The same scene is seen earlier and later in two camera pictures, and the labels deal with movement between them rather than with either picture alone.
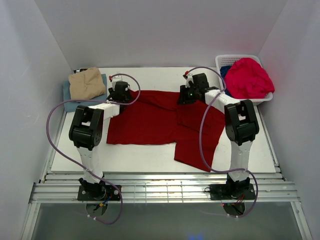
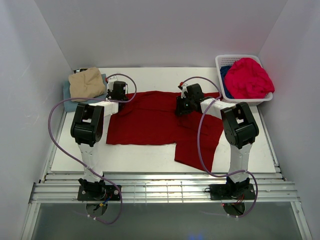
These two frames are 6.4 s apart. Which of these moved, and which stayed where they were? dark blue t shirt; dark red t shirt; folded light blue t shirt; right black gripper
Moved: right black gripper
Stayed: folded light blue t shirt; dark blue t shirt; dark red t shirt
